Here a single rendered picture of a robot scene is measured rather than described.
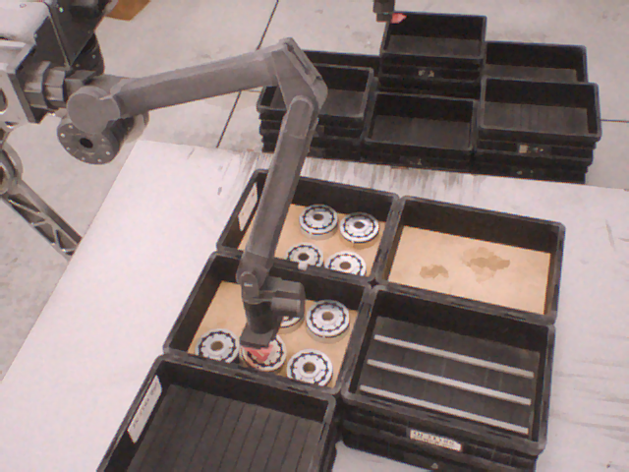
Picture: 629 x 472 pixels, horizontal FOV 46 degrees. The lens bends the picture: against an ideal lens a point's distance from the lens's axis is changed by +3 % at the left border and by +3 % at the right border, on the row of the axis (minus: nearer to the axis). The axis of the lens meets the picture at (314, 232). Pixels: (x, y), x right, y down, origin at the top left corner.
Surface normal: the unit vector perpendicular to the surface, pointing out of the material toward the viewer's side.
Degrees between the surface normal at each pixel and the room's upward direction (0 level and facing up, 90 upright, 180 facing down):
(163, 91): 69
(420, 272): 0
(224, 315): 0
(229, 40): 0
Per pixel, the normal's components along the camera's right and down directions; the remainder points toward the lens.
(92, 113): -0.19, 0.50
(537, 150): -0.19, 0.74
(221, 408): -0.04, -0.67
